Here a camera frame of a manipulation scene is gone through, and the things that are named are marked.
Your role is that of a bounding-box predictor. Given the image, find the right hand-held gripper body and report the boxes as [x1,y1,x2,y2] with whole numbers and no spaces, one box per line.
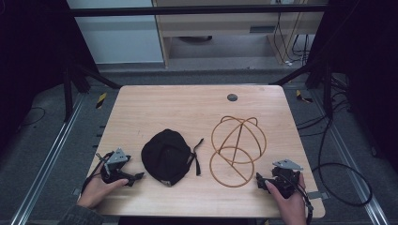
[270,158,305,200]

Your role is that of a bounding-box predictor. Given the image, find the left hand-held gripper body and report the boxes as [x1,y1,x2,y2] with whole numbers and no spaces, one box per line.
[99,147,132,186]

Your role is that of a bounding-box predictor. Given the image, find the black cap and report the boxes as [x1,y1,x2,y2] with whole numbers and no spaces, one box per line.
[141,127,205,188]

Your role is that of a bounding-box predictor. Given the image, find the golden wire hat stand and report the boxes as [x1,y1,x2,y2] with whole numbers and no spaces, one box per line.
[208,115,268,188]

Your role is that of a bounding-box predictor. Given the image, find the person's right hand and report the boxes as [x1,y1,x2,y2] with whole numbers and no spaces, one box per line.
[264,172,308,225]

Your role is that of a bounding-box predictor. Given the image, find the person's left hand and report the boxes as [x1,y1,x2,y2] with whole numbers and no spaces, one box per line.
[77,162,130,209]

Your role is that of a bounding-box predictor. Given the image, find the yellow black striped tape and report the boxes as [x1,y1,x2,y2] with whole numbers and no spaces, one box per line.
[95,92,108,110]
[295,89,314,104]

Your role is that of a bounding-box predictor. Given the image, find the black metal stand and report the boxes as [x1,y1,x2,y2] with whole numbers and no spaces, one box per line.
[61,57,122,124]
[269,57,334,120]

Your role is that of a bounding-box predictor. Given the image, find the white cabinet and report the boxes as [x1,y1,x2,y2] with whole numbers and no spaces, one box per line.
[66,0,165,65]

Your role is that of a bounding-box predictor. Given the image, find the dark curtain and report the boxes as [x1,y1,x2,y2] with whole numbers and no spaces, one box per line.
[308,0,398,174]
[0,0,99,154]

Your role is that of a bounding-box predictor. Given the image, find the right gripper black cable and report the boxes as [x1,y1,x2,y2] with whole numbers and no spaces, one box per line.
[281,173,314,225]

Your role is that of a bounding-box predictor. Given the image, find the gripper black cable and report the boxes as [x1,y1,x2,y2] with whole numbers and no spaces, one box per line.
[281,173,314,225]
[80,151,115,195]

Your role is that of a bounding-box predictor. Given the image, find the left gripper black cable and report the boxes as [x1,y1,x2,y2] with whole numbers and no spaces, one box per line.
[80,151,115,195]

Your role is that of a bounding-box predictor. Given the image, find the long looped black floor cable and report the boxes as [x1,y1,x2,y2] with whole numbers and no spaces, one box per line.
[295,93,374,208]

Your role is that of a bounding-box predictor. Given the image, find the aluminium floor rail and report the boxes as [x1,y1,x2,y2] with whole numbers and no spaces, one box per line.
[311,89,390,225]
[9,93,86,225]

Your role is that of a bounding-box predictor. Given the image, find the thin black floor cable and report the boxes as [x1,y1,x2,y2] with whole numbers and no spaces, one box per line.
[18,106,47,128]

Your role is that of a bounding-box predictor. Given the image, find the hanging black cables bundle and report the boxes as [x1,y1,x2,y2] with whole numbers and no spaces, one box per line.
[272,0,312,66]

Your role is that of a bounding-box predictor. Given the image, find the black horizontal frame bar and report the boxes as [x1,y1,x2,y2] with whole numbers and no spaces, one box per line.
[67,4,329,18]

